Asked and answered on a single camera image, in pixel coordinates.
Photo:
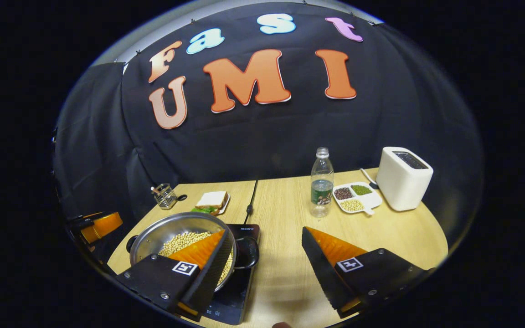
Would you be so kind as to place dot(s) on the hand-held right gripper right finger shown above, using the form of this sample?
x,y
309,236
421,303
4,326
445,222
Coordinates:
x,y
321,273

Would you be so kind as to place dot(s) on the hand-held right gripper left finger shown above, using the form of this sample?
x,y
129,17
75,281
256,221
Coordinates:
x,y
210,278

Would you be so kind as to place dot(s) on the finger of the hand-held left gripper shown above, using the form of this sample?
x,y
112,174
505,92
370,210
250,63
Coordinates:
x,y
103,225

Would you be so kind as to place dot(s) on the black induction cooktop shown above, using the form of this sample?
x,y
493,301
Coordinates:
x,y
235,296

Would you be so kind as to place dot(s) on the pile of yellow soybeans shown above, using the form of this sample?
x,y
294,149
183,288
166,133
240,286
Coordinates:
x,y
185,241

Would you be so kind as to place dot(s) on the sandwich on plate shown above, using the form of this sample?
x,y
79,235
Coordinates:
x,y
212,199

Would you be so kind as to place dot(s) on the white divided bean tray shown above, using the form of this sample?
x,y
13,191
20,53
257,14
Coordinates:
x,y
371,200

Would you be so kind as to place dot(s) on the clear plastic water bottle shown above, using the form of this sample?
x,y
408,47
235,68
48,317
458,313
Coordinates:
x,y
321,182

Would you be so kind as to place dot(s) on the white toaster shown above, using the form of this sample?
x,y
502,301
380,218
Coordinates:
x,y
401,187

